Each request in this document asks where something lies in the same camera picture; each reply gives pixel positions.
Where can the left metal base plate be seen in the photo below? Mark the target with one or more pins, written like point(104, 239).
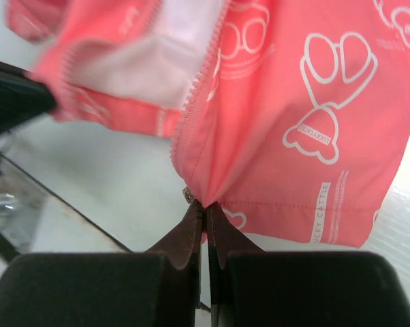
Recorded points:
point(20, 198)

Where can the pink hooded jacket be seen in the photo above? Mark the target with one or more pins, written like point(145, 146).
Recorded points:
point(292, 115)

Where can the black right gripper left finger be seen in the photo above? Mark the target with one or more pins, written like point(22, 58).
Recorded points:
point(158, 287)

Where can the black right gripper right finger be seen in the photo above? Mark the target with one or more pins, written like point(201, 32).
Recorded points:
point(253, 287)

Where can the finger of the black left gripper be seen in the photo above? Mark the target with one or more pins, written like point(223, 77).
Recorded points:
point(21, 99)

